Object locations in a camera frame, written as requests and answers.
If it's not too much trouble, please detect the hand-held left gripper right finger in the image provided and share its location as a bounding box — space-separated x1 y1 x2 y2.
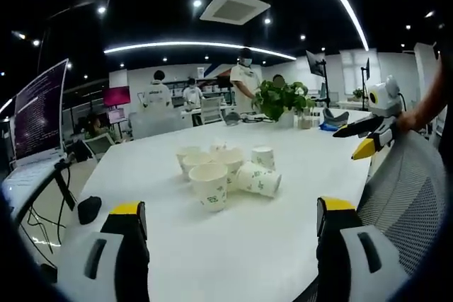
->
316 195 413 302

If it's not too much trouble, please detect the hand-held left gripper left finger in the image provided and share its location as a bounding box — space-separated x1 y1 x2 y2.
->
56 201 151 302

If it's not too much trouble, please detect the group of white paper cups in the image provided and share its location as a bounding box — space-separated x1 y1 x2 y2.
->
176 143 282 213

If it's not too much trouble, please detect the black monitor on stand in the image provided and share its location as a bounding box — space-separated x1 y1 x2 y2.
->
360 57 372 112

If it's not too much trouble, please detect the black computer mouse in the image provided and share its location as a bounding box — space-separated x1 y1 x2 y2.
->
76 195 103 226

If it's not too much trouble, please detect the grey mesh office chair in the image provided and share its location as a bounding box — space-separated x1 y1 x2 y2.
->
356 127 447 278

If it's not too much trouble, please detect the green potted plant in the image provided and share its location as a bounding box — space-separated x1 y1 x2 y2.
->
253 80 316 128

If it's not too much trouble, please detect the long ceiling light strip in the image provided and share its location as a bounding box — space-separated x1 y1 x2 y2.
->
307 0 369 52

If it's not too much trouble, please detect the black office chair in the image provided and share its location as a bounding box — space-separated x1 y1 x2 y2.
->
65 134 115 164

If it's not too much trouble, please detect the white table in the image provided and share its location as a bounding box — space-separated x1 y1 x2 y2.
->
58 105 377 302

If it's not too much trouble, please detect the white office chair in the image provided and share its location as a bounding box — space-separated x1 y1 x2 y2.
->
200 96 224 125

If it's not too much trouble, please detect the computer monitor with purple screen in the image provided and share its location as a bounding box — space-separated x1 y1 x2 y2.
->
13 57 70 161

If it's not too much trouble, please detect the square ceiling air vent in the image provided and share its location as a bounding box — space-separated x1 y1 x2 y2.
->
200 0 272 26

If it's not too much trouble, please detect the pink display screen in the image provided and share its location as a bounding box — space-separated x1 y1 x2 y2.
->
103 86 131 108

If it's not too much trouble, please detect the curved ceiling light strip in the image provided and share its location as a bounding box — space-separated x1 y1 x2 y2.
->
104 40 297 61

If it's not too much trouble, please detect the black cable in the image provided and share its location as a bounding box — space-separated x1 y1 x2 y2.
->
26 162 77 257

